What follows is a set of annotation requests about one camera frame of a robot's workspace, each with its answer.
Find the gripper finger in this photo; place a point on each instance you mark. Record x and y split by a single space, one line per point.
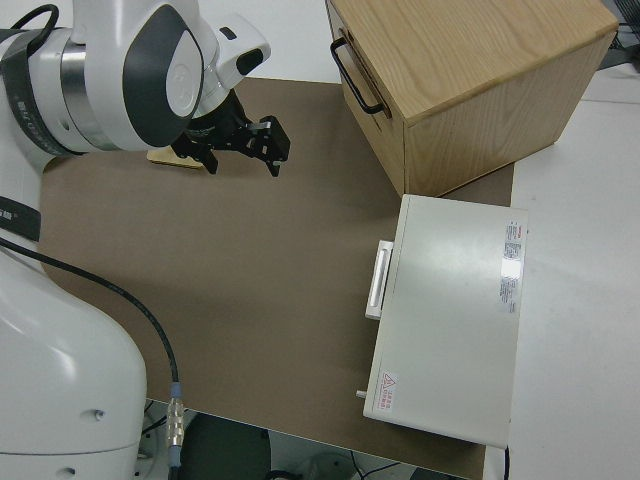
272 142
205 157

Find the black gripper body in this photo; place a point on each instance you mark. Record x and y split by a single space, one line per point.
220 127

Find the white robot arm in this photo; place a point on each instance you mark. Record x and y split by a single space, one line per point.
60 360

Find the wooden mug stand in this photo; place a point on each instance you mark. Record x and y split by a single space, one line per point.
162 159

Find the brown table mat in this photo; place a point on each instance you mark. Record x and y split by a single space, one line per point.
225 275

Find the wooden drawer box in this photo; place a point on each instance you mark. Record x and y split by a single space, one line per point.
475 75

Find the white toaster oven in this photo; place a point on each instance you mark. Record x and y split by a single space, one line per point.
450 310

